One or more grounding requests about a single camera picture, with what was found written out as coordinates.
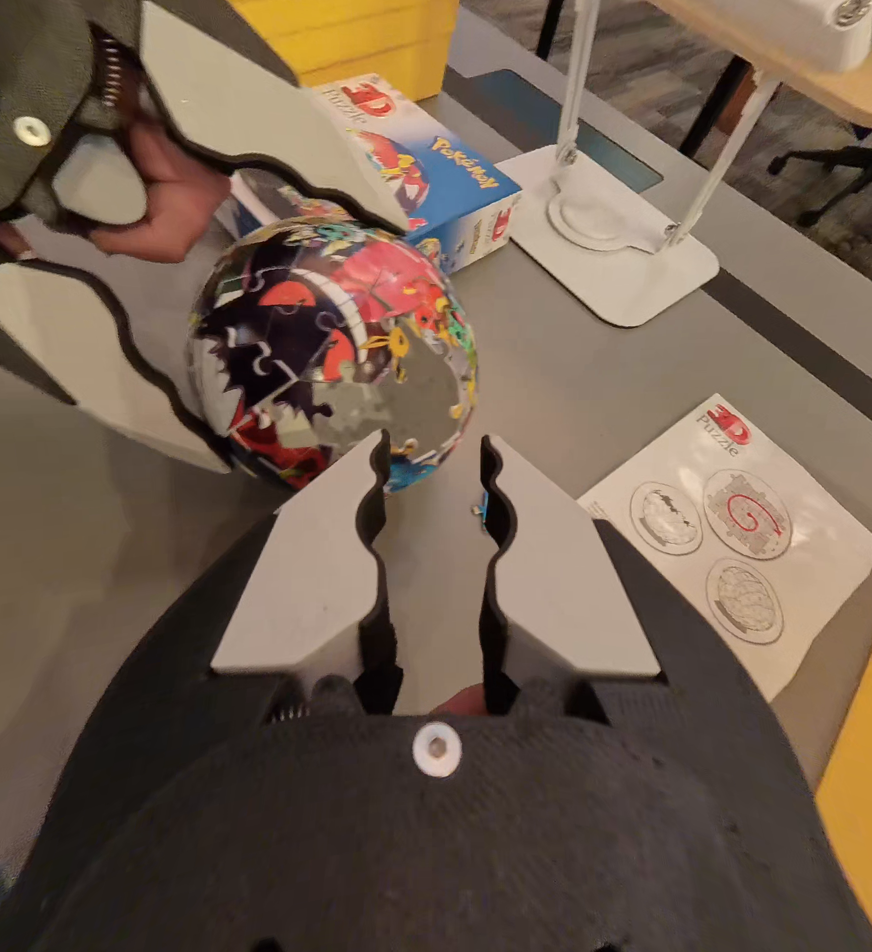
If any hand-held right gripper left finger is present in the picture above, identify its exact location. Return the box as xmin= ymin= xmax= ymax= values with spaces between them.
xmin=211 ymin=428 xmax=407 ymax=716

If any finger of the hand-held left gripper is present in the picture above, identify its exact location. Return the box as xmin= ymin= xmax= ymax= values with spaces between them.
xmin=0 ymin=259 xmax=234 ymax=477
xmin=137 ymin=0 xmax=414 ymax=235

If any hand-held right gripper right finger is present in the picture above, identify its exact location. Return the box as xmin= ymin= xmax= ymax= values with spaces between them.
xmin=479 ymin=435 xmax=663 ymax=716

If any colourful puzzle ball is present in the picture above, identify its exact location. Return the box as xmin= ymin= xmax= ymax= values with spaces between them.
xmin=186 ymin=216 xmax=479 ymax=493

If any blue puzzle box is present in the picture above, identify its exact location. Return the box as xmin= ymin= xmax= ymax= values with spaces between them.
xmin=216 ymin=74 xmax=523 ymax=278

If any person's left hand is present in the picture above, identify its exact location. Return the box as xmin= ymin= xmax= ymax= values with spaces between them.
xmin=92 ymin=121 xmax=233 ymax=266

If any person's right hand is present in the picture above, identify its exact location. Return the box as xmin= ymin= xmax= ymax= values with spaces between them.
xmin=430 ymin=683 xmax=492 ymax=716

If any white instruction leaflet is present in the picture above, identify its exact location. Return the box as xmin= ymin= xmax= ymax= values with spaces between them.
xmin=577 ymin=393 xmax=872 ymax=704

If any black office chair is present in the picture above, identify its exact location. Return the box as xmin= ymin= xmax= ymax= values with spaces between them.
xmin=769 ymin=122 xmax=872 ymax=233

